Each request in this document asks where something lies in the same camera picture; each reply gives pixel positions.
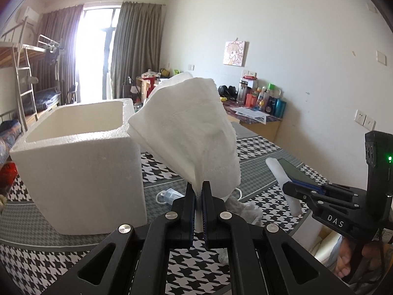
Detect white paper towel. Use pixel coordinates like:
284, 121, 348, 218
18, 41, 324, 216
127, 72, 241, 231

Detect row of toiletry bottles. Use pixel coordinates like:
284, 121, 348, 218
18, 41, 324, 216
247, 83, 287, 118

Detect glass balcony door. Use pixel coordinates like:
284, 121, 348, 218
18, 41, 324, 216
75, 6, 122, 102

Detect dark hanging clothes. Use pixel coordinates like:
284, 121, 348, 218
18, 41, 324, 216
46, 47, 60, 65

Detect wooden desk with patterned top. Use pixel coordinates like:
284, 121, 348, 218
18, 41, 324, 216
221, 97, 281, 143

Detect white air conditioner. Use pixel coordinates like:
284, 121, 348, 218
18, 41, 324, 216
17, 6, 40, 23

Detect plain wooden desk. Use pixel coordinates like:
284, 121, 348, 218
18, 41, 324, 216
137, 74, 172, 102

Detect brown curtain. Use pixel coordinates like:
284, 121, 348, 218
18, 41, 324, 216
111, 1, 166, 100
37, 4, 83, 105

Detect grey metal bunk bed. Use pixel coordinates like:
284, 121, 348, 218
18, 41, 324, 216
0, 25, 77, 123

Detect black smartphone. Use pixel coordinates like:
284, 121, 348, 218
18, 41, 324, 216
278, 158, 308, 182

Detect person's right hand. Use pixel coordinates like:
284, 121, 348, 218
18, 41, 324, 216
336, 238, 393, 283

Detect clear tumbler bottle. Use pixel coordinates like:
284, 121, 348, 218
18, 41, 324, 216
238, 80, 249, 105

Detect double white wall socket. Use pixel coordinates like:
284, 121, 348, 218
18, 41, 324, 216
354, 110, 376, 131

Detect pink cartoon wall picture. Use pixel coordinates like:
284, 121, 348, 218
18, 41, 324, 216
223, 40, 248, 67

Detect blue face mask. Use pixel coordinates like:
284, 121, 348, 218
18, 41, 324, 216
156, 188, 185, 205

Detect houndstooth cloth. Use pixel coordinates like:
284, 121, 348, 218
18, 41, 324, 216
0, 123, 326, 295

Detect white plastic bag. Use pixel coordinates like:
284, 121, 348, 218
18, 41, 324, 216
225, 197, 263, 226

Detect red plastic bag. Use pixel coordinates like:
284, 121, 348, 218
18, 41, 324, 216
0, 163, 17, 188

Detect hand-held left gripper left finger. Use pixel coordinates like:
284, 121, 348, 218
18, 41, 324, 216
46, 182, 197, 295

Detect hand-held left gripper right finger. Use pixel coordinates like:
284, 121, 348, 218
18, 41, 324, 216
203, 182, 357, 295

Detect blue plaid bedding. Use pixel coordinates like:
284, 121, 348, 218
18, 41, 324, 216
34, 88, 60, 109

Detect blue orange quilt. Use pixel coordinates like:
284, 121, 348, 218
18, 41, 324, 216
0, 120, 22, 166

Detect white foam box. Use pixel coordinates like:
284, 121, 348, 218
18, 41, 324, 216
9, 98, 148, 237

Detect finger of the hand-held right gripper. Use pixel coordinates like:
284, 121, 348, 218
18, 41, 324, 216
282, 183, 360, 212
291, 178, 360, 196

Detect black folding chair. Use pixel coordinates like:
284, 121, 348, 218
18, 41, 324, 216
66, 83, 79, 103

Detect metal bed ladder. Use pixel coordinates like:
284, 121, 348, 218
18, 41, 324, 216
15, 17, 39, 123

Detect printed papers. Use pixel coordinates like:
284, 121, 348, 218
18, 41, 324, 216
230, 107, 269, 125

